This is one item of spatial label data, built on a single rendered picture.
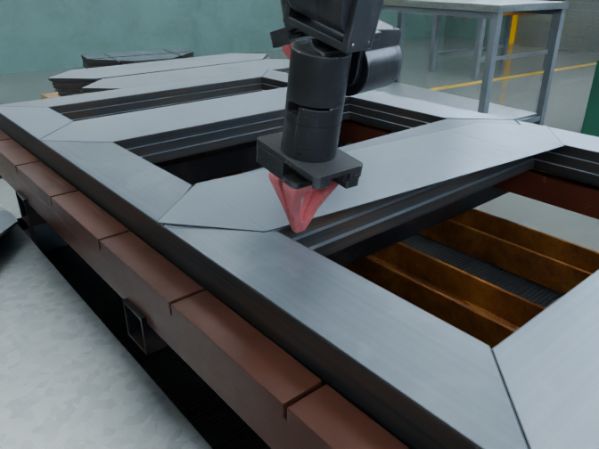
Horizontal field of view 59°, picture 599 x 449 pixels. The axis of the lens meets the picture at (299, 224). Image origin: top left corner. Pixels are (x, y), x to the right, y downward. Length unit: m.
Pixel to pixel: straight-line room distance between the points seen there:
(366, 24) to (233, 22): 8.06
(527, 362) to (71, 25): 7.50
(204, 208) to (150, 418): 0.24
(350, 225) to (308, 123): 0.19
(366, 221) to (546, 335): 0.29
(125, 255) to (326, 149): 0.27
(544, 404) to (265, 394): 0.20
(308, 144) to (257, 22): 8.22
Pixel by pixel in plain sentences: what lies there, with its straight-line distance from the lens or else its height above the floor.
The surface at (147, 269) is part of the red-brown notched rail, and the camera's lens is 0.61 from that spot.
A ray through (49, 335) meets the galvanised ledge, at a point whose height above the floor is 0.68.
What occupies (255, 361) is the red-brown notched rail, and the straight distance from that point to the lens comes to 0.46.
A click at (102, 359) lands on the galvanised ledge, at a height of 0.68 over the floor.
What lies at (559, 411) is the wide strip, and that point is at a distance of 0.40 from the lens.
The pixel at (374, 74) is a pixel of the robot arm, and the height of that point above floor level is 1.03.
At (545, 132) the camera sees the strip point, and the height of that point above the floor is 0.86.
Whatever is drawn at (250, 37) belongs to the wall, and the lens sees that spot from 8.69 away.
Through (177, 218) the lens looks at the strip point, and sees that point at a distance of 0.63.
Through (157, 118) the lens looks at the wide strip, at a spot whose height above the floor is 0.86.
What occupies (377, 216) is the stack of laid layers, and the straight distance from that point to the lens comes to 0.69.
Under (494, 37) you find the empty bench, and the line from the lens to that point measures 3.52.
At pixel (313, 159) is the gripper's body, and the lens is 0.53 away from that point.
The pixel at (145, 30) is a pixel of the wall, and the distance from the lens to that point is 8.00.
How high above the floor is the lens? 1.12
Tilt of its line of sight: 25 degrees down
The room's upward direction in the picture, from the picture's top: straight up
